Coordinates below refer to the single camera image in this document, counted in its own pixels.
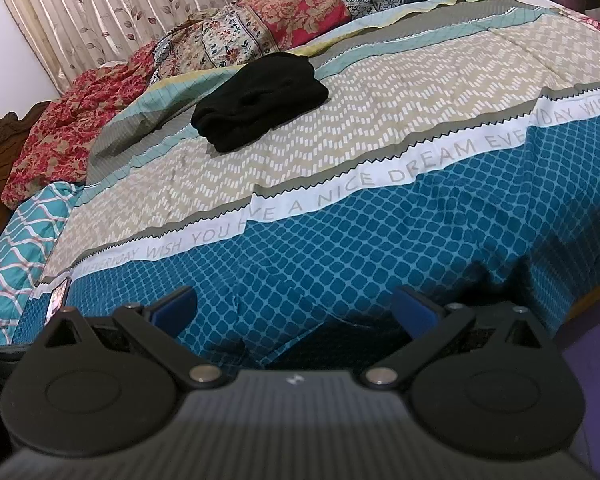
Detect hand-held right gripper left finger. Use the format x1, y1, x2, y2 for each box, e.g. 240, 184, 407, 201
45, 286, 222, 389

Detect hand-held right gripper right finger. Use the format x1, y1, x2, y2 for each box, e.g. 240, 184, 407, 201
361, 286, 547, 389

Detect black pants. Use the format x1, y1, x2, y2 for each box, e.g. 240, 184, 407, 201
190, 52, 330, 153

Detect smartphone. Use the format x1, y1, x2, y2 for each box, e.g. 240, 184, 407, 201
45, 277, 72, 324

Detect teal beige patterned bedsheet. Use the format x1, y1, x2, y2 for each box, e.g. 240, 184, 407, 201
10, 0, 600, 368

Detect teal wave print pillow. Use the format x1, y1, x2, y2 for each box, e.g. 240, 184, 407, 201
0, 181, 83, 347

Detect red floral blanket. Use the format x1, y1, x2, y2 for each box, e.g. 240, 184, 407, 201
1, 42, 158, 211

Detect carved wooden headboard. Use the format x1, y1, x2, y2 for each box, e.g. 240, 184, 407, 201
0, 101, 52, 266

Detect cream floral folded quilt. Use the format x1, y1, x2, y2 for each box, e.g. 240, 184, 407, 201
150, 4, 281, 83

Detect red grey folded clothes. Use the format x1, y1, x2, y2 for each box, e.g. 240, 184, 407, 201
0, 0, 346, 95

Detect red gold floral folded quilt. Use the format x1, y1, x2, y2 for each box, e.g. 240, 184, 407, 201
237, 0, 353, 53

